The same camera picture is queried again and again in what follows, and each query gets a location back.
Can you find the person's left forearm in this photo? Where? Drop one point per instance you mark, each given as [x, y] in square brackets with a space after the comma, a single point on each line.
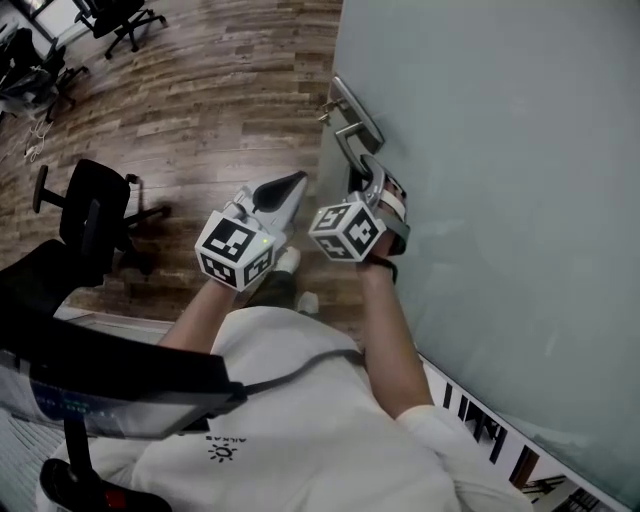
[200, 315]

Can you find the black chest-mounted screen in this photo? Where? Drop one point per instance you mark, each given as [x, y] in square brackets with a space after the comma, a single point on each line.
[125, 370]

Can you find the person's right forearm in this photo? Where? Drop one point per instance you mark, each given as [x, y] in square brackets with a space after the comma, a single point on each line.
[390, 340]

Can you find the frosted glass door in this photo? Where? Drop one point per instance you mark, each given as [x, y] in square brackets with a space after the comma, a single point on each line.
[500, 175]

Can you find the person's shoe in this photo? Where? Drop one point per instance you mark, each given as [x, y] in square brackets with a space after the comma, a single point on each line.
[308, 302]
[287, 260]

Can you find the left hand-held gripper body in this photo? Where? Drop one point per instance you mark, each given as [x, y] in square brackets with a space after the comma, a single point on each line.
[230, 245]

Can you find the person's left shoe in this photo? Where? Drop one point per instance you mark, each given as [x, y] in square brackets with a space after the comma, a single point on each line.
[287, 260]

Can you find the glass partition with blinds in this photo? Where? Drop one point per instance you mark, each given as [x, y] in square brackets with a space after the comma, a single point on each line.
[30, 435]

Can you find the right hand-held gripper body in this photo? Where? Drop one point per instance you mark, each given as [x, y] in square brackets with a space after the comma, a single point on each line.
[345, 232]

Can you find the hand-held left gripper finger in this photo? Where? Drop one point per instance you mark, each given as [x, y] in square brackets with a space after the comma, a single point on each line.
[257, 192]
[290, 215]

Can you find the black metal stair railing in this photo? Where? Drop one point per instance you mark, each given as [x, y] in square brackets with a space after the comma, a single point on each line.
[480, 430]

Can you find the person's dark trouser leg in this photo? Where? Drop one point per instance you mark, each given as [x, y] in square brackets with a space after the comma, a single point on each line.
[272, 292]

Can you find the person's right shoe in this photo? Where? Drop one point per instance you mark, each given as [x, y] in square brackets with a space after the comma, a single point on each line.
[308, 302]

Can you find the person's white shirt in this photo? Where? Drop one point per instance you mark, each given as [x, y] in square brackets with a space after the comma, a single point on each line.
[310, 450]

